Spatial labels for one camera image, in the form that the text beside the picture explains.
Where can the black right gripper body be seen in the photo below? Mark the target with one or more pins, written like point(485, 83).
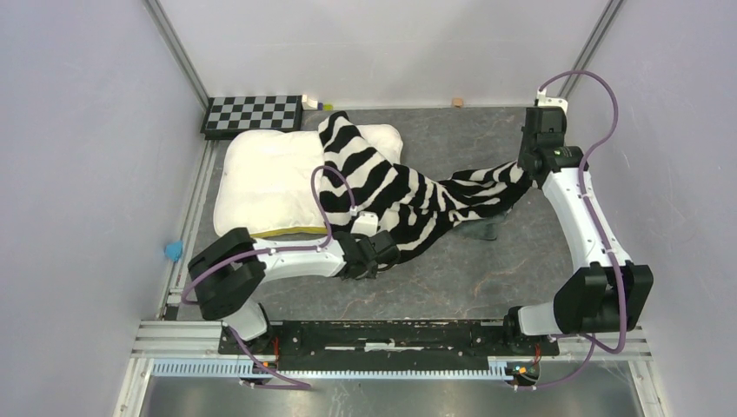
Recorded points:
point(523, 153)

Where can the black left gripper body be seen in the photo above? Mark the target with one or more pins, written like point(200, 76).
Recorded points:
point(371, 272)

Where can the zebra striped pillowcase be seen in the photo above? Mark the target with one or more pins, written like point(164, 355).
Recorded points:
point(415, 209)

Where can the white pillow with yellow edge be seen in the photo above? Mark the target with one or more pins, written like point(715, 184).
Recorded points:
point(266, 184)

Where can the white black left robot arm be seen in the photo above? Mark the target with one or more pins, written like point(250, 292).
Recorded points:
point(225, 275)

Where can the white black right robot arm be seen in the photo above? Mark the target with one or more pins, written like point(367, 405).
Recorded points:
point(607, 290)

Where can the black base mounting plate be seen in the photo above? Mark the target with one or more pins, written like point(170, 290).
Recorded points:
point(405, 345)

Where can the small cream toy block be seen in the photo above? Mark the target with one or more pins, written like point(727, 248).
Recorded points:
point(312, 103)

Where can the black white checkerboard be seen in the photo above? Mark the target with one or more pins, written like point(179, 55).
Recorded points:
point(229, 116)

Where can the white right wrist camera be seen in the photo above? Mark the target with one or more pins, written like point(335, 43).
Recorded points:
point(543, 100)

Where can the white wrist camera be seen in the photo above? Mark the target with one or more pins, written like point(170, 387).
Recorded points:
point(543, 100)
point(365, 224)

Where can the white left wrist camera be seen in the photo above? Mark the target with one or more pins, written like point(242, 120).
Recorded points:
point(365, 224)

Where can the light blue cable comb strip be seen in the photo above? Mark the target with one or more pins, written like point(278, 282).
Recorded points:
point(245, 369)

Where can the blue clip on wall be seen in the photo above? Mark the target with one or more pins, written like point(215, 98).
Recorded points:
point(173, 251)

